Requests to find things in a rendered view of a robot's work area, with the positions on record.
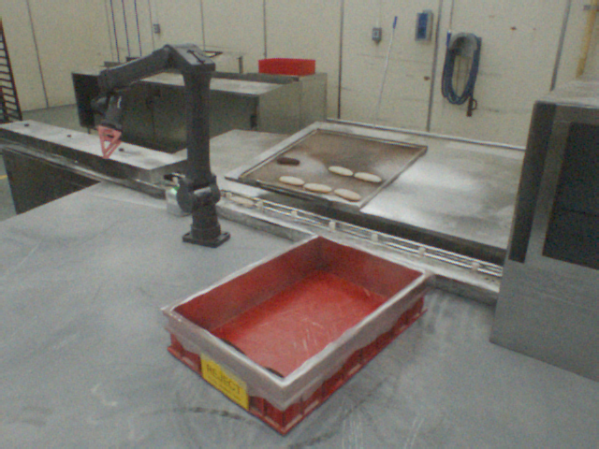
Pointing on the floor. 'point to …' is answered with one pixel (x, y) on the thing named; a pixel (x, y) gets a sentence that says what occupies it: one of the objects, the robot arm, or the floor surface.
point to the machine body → (40, 180)
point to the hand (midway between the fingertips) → (105, 153)
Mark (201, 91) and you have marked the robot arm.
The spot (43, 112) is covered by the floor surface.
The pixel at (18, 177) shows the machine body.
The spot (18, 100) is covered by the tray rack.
